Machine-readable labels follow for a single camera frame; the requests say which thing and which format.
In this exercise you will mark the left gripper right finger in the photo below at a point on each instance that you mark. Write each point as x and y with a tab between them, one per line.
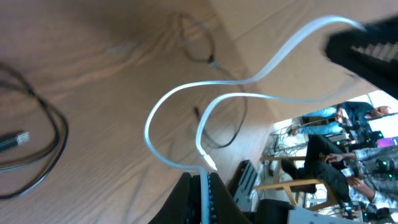
223	209

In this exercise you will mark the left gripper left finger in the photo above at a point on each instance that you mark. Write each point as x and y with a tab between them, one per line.
183	205

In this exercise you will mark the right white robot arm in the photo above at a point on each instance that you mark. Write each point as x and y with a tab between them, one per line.
371	54

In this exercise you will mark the wooden chair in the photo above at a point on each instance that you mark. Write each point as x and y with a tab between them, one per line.
331	199

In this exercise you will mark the seated person in background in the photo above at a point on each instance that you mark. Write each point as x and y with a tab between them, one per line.
367	175

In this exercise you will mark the person in blue shirt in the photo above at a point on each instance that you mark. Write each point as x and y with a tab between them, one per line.
338	115

